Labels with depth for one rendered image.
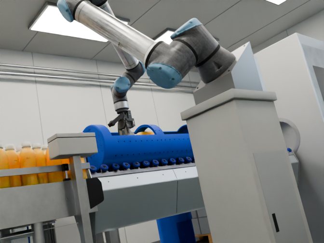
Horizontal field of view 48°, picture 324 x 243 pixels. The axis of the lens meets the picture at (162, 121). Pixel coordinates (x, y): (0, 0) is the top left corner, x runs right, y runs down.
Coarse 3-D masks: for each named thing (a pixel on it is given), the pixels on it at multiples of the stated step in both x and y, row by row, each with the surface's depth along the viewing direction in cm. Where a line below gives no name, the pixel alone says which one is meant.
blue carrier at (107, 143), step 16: (96, 128) 208; (144, 128) 247; (160, 128) 238; (112, 144) 206; (128, 144) 214; (144, 144) 222; (160, 144) 230; (176, 144) 240; (96, 160) 208; (112, 160) 207; (128, 160) 215; (144, 160) 224; (160, 160) 234; (176, 160) 245; (192, 160) 257
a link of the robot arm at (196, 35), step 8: (184, 24) 170; (192, 24) 162; (200, 24) 164; (176, 32) 163; (184, 32) 162; (192, 32) 162; (200, 32) 163; (208, 32) 167; (176, 40) 162; (184, 40) 161; (192, 40) 161; (200, 40) 163; (208, 40) 165; (192, 48) 161; (200, 48) 163; (208, 48) 165; (200, 56) 165
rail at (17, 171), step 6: (18, 168) 161; (24, 168) 163; (30, 168) 165; (36, 168) 166; (42, 168) 168; (48, 168) 170; (54, 168) 172; (60, 168) 174; (84, 168) 182; (0, 174) 156; (6, 174) 157; (12, 174) 159; (18, 174) 160; (24, 174) 162
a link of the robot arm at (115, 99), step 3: (111, 87) 230; (111, 90) 231; (114, 96) 228; (123, 96) 227; (126, 96) 231; (114, 99) 228; (117, 99) 227; (120, 99) 227; (123, 99) 228; (126, 99) 229; (114, 102) 228
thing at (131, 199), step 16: (112, 176) 203; (128, 176) 209; (144, 176) 216; (160, 176) 224; (176, 176) 232; (192, 176) 240; (112, 192) 197; (128, 192) 205; (144, 192) 213; (160, 192) 221; (176, 192) 231; (192, 192) 241; (112, 208) 198; (128, 208) 205; (144, 208) 213; (160, 208) 222; (176, 208) 231; (192, 208) 241; (96, 224) 191; (112, 224) 198; (128, 224) 206
